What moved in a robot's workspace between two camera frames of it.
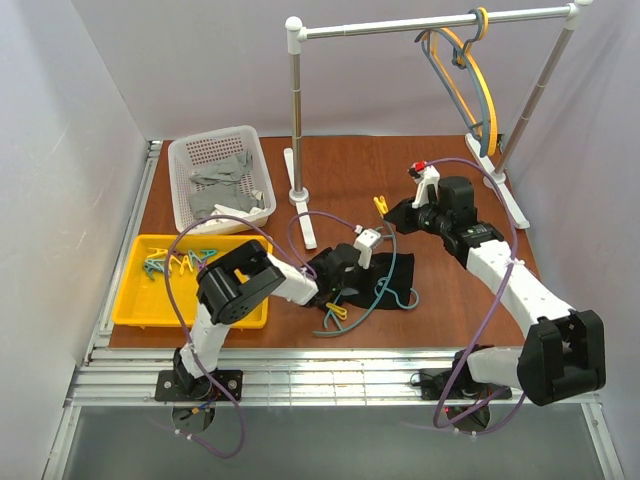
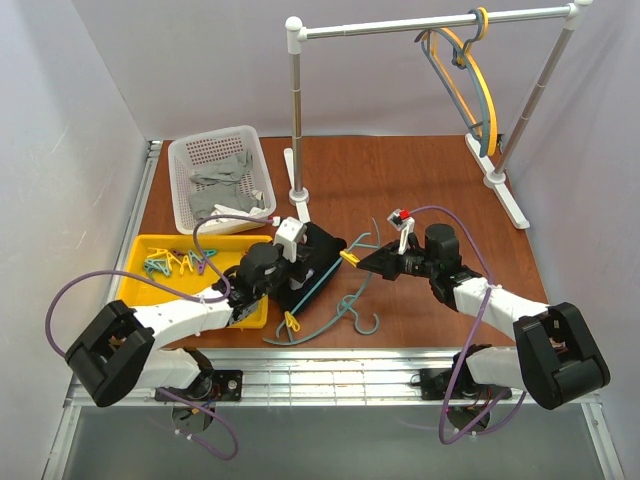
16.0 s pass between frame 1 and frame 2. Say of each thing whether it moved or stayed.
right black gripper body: moved
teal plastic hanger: moved
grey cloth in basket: stayed
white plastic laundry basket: stayed
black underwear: moved
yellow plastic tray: stayed
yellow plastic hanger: stayed
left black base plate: stayed
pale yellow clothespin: stayed
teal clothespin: stayed
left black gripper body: moved
